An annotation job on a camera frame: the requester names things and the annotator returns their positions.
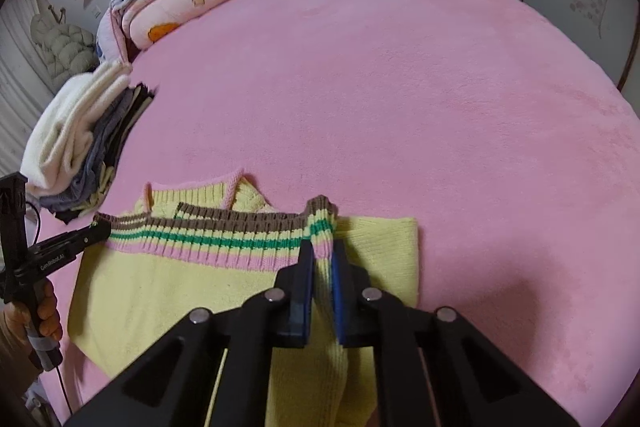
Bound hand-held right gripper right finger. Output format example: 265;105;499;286
330;239;581;427

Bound yellow striped knit cardigan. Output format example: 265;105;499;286
67;168;420;427

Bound small white blue-print pillow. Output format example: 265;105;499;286
95;14;132;65

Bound stack of folded clothes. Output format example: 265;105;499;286
20;59;133;198

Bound folded black garment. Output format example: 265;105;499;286
52;82;161;225

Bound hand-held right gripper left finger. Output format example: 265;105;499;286
62;239;317;427

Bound folded grey jeans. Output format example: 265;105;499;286
40;87;151;210

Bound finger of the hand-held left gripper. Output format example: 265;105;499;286
67;221;112;254

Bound beige puffer jacket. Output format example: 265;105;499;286
30;12;98;92

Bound white curtain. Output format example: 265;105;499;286
0;0;56;178

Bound person's left hand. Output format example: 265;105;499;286
0;279;65;360

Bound folded pink flower-print quilt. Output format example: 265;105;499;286
120;0;256;50

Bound bed with pink blanket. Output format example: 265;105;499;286
30;0;640;427

